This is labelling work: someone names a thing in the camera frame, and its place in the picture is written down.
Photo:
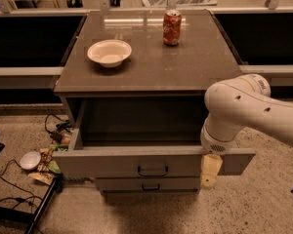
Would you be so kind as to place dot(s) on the pile of snack packets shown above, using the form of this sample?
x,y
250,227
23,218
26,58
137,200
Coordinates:
x,y
43,174

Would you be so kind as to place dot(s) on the white paper bowl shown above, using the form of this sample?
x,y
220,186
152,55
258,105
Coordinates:
x,y
109,53

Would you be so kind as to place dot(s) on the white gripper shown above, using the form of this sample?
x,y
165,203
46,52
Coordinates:
x,y
217,143

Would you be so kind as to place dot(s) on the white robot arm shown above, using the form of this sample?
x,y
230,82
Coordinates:
x,y
234,104

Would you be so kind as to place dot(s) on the red soda can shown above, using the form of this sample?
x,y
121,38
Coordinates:
x,y
172,27

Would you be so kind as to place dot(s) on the black stand leg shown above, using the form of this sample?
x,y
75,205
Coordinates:
x,y
31,220

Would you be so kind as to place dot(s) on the grey drawer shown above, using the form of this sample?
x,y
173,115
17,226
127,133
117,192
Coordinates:
x,y
131,137
183,184

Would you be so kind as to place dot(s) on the grey top drawer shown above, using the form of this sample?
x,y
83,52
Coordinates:
x,y
131,137

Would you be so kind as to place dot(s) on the grey bottom drawer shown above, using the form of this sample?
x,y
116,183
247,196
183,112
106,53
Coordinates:
x,y
183,184

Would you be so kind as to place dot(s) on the green snack bag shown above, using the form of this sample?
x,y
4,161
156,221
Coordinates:
x,y
53,165

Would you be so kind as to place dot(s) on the grey drawer cabinet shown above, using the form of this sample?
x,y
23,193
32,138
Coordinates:
x,y
153,69

